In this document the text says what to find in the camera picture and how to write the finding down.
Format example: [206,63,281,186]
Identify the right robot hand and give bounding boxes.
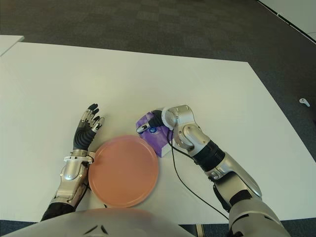
[135,110,165,134]

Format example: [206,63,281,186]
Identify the white neighbouring table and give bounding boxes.
[0,35,25,57]

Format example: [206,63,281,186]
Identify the pink round plate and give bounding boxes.
[88,135,159,208]

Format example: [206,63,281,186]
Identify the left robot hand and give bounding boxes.
[73,103,106,151]

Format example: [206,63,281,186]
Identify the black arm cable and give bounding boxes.
[82,181,108,210]
[166,129,230,220]

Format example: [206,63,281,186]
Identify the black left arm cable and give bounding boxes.
[82,181,108,210]

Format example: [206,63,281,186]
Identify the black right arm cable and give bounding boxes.
[166,129,230,220]

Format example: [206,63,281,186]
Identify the grey robot torso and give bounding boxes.
[0,208,196,237]

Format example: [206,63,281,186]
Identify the purple tissue paper pack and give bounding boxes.
[135,107,175,158]

